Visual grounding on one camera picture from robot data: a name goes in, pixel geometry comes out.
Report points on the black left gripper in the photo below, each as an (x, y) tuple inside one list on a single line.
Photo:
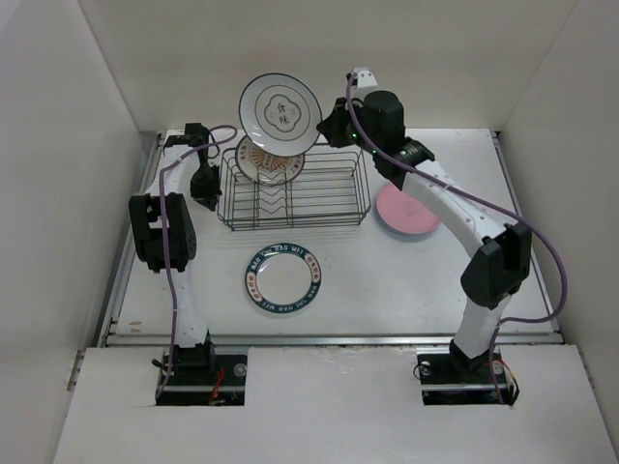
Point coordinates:
[(208, 196)]

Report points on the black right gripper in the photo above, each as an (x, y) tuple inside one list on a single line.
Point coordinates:
[(331, 127)]

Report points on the white plate orange sunburst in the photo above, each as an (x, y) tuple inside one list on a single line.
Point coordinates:
[(264, 168)]

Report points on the grey rimmed plate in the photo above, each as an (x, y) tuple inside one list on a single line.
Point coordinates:
[(279, 113)]

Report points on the dark wire dish rack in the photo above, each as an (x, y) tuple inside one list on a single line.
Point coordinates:
[(332, 189)]

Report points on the pink plastic plate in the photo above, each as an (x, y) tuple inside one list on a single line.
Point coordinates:
[(403, 212)]

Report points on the blue plastic plate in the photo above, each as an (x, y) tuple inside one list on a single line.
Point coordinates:
[(407, 237)]

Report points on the white plate green patterned rim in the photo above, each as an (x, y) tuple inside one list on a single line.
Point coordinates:
[(283, 278)]

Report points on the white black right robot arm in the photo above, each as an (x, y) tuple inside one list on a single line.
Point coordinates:
[(500, 253)]

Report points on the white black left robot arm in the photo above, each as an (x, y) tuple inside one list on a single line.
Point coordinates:
[(165, 240)]

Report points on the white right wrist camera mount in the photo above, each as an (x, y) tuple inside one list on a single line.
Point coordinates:
[(363, 80)]

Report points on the aluminium front rail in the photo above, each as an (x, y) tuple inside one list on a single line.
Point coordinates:
[(116, 340)]

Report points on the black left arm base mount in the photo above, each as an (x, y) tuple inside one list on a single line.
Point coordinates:
[(221, 382)]

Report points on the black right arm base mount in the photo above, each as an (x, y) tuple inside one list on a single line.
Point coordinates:
[(486, 384)]

